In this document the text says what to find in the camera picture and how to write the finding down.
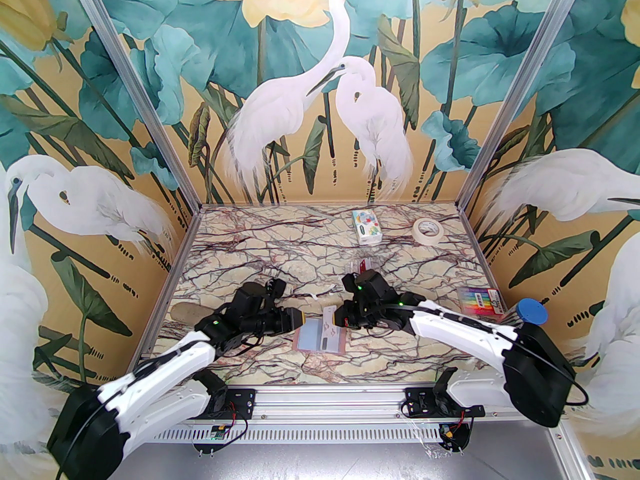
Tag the red VIP card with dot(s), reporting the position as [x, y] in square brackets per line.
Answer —
[367, 264]

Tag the beige masking tape roll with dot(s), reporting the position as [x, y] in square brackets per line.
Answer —
[428, 238]

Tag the grey metal sheet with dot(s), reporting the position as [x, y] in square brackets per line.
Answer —
[325, 463]

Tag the yellow power connector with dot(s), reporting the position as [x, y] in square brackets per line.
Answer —
[448, 433]

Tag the pencil tube with blue lid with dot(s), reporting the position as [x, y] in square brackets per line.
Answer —
[531, 312]

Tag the pink leather card holder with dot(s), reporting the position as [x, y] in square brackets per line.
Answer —
[310, 335]

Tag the aluminium frame post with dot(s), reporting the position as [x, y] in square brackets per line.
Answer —
[135, 84]
[516, 83]

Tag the white card with stripe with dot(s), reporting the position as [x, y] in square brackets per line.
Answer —
[330, 317]

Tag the printed tissue pack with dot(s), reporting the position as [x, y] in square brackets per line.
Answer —
[366, 227]

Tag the coloured marker pack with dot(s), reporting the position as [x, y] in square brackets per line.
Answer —
[479, 300]

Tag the small green circuit board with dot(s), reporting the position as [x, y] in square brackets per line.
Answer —
[217, 433]

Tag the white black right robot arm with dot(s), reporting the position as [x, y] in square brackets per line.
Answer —
[465, 333]

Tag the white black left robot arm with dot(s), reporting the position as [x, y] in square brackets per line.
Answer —
[165, 373]

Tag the perforated metal strip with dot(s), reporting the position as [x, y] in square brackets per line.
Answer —
[325, 434]

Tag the aluminium frame rail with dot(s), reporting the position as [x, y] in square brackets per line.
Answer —
[325, 400]

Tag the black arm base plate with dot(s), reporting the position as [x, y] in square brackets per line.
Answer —
[419, 403]
[241, 400]

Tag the clear acrylic card stand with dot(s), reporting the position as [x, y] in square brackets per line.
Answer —
[365, 266]

